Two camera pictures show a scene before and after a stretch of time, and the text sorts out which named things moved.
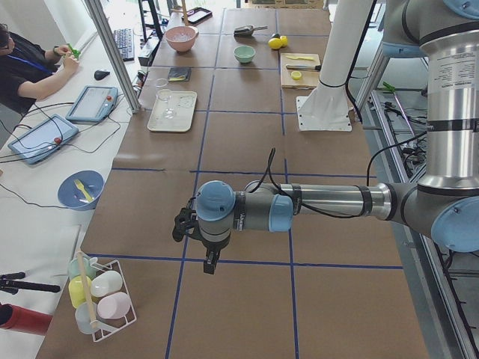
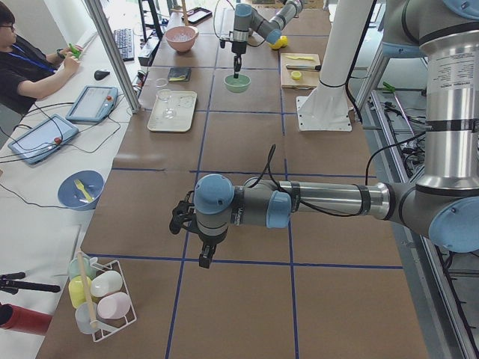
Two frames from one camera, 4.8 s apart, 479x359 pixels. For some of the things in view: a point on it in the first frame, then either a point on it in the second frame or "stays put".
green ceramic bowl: x=245 y=54 to x=237 y=85
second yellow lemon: x=284 y=40 stays put
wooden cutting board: x=299 y=70 stays put
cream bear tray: x=173 y=111 stays put
